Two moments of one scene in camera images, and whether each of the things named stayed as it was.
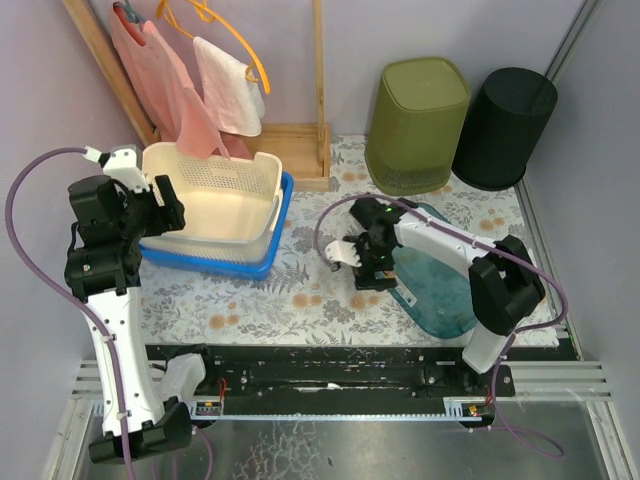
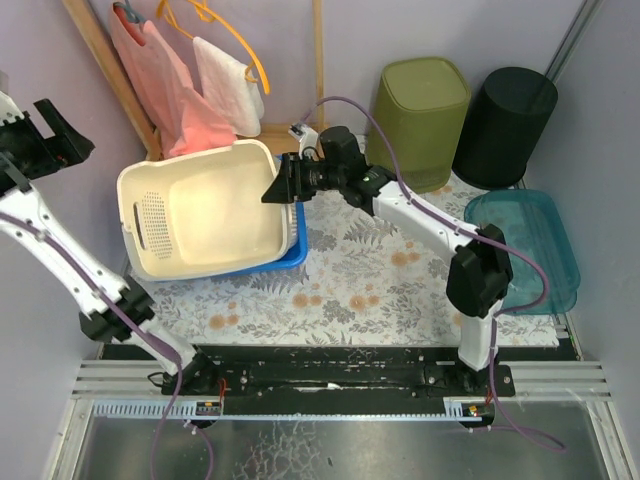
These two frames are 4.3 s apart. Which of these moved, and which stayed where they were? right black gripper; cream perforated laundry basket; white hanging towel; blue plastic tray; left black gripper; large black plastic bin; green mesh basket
Moved: blue plastic tray; cream perforated laundry basket; right black gripper; left black gripper
Stayed: large black plastic bin; white hanging towel; green mesh basket
